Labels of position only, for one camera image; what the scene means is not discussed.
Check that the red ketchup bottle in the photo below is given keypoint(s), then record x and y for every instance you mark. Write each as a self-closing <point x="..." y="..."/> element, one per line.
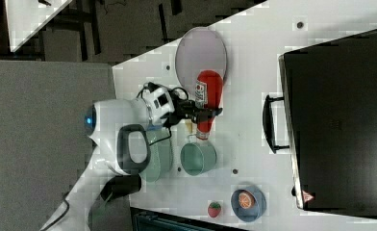
<point x="208" y="90"/>

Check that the green strainer bowl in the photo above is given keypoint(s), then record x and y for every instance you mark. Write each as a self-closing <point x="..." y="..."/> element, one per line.
<point x="161" y="156"/>

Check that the black oven with steel trim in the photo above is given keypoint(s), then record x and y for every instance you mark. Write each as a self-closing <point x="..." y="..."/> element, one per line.
<point x="329" y="91"/>

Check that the peeled toy banana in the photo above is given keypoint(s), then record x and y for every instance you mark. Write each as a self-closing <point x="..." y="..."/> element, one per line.
<point x="189" y="126"/>

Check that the blue bowl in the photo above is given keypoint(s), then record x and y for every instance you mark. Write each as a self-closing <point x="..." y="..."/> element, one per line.
<point x="249" y="215"/>

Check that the red strawberry toy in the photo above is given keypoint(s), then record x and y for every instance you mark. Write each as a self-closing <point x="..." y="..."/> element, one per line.
<point x="214" y="209"/>

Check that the round lilac plate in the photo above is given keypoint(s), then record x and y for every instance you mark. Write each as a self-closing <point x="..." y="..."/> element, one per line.
<point x="199" y="49"/>

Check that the white background table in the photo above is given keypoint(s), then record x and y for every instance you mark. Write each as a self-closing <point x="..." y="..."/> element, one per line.
<point x="26" y="17"/>

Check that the dark teal bin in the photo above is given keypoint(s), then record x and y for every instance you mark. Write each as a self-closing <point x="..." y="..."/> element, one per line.
<point x="145" y="220"/>

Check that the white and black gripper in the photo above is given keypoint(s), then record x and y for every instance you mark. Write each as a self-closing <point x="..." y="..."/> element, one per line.
<point x="167" y="107"/>

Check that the green metal pot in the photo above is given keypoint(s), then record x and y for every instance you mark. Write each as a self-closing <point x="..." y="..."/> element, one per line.
<point x="197" y="156"/>

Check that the orange slice toy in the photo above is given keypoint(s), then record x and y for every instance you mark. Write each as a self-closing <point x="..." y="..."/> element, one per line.
<point x="246" y="200"/>

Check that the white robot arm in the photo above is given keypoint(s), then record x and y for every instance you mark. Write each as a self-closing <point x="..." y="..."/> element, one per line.
<point x="119" y="127"/>

